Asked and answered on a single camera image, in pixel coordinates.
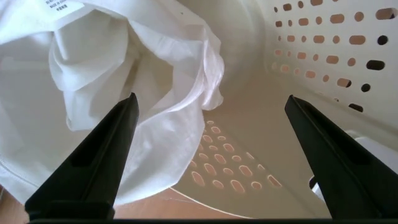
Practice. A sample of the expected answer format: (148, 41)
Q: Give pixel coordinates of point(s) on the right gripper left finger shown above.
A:
(90, 174)

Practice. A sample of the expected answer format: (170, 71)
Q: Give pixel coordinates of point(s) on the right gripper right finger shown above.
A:
(342, 174)

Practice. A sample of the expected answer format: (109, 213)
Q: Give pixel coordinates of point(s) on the white laundry basket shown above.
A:
(264, 109)

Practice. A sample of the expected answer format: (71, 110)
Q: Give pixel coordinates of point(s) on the white garment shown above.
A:
(155, 93)

